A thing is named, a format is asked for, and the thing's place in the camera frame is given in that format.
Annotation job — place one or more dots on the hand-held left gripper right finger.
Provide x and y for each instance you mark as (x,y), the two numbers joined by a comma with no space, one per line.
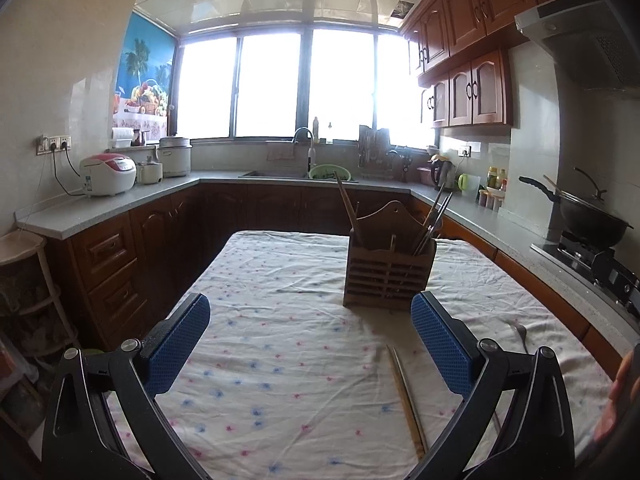
(442,347)

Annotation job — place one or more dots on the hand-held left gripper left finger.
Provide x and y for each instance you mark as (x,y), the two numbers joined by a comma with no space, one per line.
(180,345)

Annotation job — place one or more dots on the wooden utensil holder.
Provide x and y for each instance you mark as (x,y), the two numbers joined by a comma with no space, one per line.
(385,275)

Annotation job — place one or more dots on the person's right hand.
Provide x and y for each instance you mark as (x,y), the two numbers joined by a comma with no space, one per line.
(620,385)

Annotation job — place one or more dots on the steel spoon at right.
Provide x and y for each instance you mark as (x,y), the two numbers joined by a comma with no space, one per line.
(520,331)

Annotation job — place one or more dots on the wooden lower cabinets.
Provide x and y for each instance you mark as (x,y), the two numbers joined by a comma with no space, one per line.
(125,260)

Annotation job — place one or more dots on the wooden cabinets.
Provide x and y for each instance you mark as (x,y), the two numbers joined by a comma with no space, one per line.
(475,90)
(125,260)

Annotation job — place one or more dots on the floral white tablecloth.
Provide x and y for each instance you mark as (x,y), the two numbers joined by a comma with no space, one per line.
(280,310)

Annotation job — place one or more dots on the long wooden stirring stick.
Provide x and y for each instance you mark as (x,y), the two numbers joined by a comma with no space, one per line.
(344,205)
(439,200)

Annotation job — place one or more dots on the white spice jar set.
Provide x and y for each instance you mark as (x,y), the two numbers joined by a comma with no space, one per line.
(490,200)

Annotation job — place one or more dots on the green cup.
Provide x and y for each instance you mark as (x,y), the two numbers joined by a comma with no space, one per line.
(467,185)

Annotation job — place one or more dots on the maroon plastic container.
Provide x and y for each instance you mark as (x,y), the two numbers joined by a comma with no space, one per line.
(425,176)

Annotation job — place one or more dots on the electric kettle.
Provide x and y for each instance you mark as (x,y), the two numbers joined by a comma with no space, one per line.
(442,175)

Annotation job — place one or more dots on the grey kitchen countertop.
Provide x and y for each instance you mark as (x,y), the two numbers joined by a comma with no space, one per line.
(60,220)

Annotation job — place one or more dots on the small white cooker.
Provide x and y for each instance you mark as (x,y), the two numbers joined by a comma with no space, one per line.
(149,172)

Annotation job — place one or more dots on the yellow-lidded jar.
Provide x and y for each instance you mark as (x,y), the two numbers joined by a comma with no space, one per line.
(493,177)

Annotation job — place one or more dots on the red sauce bottle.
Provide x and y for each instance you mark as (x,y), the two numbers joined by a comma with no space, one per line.
(503,180)

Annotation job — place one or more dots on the gas stove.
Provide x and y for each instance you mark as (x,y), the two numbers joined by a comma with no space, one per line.
(605,270)

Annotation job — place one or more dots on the white and pink rice cooker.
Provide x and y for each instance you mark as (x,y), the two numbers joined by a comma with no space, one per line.
(107,175)

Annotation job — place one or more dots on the large white rice cooker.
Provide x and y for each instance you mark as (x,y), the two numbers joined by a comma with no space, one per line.
(175,157)

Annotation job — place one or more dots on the kitchen sink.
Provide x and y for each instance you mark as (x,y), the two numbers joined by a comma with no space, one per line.
(272,176)

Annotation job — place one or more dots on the black wok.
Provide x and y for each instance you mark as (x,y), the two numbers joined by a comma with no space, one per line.
(592,225)

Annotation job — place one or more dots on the wok lid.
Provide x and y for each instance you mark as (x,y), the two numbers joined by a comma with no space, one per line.
(585,207)

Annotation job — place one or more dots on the metal dish rack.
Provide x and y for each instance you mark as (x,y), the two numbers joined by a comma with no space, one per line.
(372,150)

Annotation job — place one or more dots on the green plastic basin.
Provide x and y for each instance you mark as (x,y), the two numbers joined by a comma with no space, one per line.
(325,172)

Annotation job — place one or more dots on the paper towel roll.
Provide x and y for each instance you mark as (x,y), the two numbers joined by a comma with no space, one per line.
(122,137)

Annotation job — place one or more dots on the curved metal faucet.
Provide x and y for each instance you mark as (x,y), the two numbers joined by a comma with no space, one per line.
(311,160)

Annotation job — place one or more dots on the pale bottle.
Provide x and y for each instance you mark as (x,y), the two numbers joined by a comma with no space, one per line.
(316,130)

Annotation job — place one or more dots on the wooden upper cabinets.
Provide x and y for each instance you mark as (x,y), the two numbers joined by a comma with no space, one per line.
(475,90)

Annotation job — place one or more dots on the kitchen window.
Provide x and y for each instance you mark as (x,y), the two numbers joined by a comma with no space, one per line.
(270,85)

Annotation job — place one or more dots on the fruit and palm poster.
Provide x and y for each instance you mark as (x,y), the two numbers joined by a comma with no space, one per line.
(145,60)

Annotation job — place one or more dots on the range hood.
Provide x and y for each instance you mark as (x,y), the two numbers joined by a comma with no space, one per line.
(590,45)

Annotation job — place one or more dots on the ceiling vent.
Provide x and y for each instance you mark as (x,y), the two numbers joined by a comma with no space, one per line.
(401,11)

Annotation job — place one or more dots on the small white wall socket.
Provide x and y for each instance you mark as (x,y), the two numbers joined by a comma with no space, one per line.
(465,150)

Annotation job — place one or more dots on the white wall socket strip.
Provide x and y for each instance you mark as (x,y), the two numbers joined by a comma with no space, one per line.
(64,142)

